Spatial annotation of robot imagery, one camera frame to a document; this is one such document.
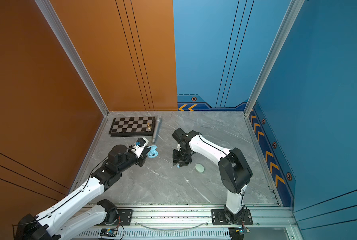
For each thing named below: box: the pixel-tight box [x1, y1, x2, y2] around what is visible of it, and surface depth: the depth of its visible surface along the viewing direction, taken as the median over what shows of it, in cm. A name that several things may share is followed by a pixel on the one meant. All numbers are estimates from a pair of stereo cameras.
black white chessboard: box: [108, 116, 155, 138], surface depth 109 cm
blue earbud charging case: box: [147, 145, 159, 159], surface depth 79 cm
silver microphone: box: [152, 117, 162, 144], surface depth 110 cm
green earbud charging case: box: [195, 163, 205, 173], surface depth 91 cm
